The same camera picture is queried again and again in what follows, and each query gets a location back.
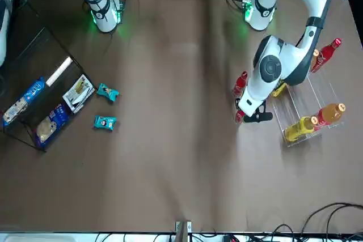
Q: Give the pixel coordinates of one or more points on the yellow drink bottle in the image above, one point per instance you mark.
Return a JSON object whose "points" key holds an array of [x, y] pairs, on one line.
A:
{"points": [[279, 91], [299, 130]]}

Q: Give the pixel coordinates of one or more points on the red cola bottle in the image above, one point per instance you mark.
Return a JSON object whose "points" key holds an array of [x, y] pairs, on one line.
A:
{"points": [[326, 55], [239, 116], [239, 84]]}

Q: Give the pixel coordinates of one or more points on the orange tea bottle red label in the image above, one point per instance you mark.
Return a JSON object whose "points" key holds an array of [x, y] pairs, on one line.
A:
{"points": [[330, 114], [315, 56]]}

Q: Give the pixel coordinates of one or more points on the white cracker box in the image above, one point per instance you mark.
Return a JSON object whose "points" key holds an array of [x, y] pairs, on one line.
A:
{"points": [[59, 71]]}

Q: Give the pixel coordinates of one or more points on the dark blue cookie bag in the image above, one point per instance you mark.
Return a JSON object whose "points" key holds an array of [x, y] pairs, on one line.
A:
{"points": [[51, 125]]}

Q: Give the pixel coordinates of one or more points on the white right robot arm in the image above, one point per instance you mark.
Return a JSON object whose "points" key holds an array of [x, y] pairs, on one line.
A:
{"points": [[102, 12]]}

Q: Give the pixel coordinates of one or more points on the aluminium post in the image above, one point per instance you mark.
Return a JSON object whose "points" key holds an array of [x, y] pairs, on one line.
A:
{"points": [[183, 230]]}

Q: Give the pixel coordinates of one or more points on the white yellow snack box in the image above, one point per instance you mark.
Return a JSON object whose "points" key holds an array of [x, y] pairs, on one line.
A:
{"points": [[79, 93]]}

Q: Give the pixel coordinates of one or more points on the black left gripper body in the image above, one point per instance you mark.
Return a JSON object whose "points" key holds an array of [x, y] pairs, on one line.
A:
{"points": [[261, 117]]}

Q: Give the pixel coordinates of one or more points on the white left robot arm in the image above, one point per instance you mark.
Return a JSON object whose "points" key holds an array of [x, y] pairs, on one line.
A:
{"points": [[286, 55]]}

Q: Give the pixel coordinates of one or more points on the teal chips packet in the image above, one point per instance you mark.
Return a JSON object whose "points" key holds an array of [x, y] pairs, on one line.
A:
{"points": [[107, 92], [105, 123]]}

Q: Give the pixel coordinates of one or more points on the clear acrylic shelf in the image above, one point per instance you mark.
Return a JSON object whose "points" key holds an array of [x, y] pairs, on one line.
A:
{"points": [[300, 106]]}

